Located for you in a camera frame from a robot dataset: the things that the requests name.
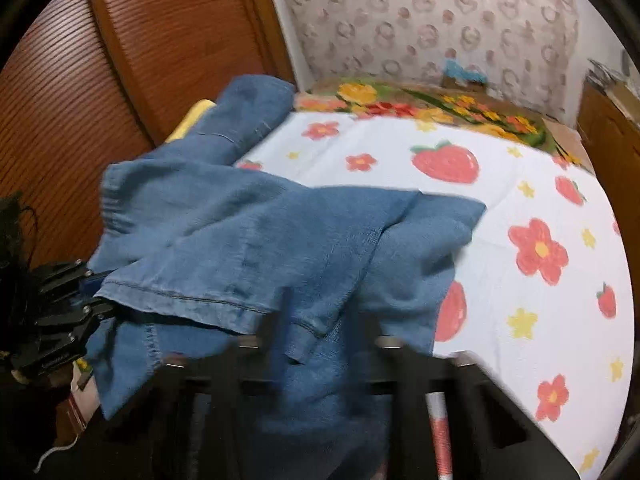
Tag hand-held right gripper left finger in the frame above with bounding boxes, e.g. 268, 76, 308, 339
85, 336, 263, 480

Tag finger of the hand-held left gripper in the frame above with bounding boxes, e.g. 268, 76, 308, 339
36, 259, 110, 309
30, 299, 117, 362

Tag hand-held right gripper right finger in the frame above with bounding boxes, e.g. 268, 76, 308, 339
372, 335, 583, 480

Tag blue denim pants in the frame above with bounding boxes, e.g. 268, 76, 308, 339
85, 74, 488, 480

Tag white strawberry print blanket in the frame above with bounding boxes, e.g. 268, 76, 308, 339
235, 110, 631, 480

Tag yellow plush toy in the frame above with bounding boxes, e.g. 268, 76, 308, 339
165, 100, 218, 143

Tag brown floral blanket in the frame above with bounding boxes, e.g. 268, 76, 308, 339
295, 77, 596, 173

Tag wooden louvered closet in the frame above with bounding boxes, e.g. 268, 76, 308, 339
0, 0, 296, 281

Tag small cardboard box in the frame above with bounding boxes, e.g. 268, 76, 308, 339
441, 79, 488, 94

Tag blue cloth item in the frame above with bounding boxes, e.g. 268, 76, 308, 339
442, 57, 488, 86

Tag wooden cabinet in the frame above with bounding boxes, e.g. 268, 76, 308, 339
575, 80, 640, 221

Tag pile of papers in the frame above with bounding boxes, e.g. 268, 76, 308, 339
587, 57, 640, 92

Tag white cord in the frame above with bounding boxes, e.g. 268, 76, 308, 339
36, 429, 82, 472

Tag ring patterned curtain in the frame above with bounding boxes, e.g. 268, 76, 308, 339
270, 0, 581, 111

